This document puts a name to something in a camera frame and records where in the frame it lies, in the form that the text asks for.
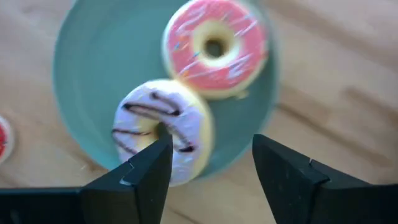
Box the pink frosted sprinkled donut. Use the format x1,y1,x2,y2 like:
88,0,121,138
161,0,269,100

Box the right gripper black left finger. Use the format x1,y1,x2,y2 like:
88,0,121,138
80,134,174,224

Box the lavender donut with chocolate stripes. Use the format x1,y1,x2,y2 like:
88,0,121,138
111,78,215,187

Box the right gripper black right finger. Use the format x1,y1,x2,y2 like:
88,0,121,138
252,134,374,224

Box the teal round plate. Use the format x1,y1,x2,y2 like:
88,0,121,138
52,0,280,181

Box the red frosted donut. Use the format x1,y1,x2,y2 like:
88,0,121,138
0,114,16,165

